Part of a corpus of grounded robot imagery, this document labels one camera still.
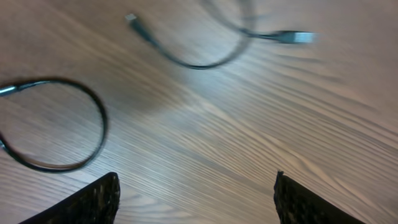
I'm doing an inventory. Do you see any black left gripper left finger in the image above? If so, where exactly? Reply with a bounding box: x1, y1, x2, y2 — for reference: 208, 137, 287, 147
21, 172, 121, 224

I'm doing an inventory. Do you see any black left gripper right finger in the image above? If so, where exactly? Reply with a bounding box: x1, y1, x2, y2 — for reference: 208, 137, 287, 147
274, 171, 364, 224

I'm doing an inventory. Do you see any thin black USB cable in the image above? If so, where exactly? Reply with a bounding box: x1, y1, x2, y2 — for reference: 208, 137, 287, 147
0, 77, 109, 174

